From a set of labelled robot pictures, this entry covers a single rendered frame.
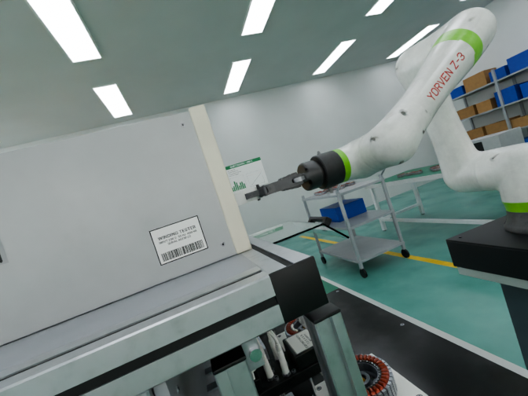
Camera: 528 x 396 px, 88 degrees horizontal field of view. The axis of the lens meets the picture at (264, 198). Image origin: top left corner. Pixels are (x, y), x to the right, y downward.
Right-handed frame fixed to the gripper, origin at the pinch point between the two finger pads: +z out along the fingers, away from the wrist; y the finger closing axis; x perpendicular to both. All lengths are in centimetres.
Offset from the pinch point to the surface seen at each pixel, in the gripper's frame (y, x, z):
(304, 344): -21.8, -26.4, 2.8
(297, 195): 512, -34, -226
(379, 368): -21.5, -36.8, -9.1
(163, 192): -28.6, 3.9, 15.8
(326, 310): -40.2, -13.2, 4.3
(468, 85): 363, 76, -612
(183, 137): -28.6, 9.9, 11.3
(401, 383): -23.0, -40.2, -11.6
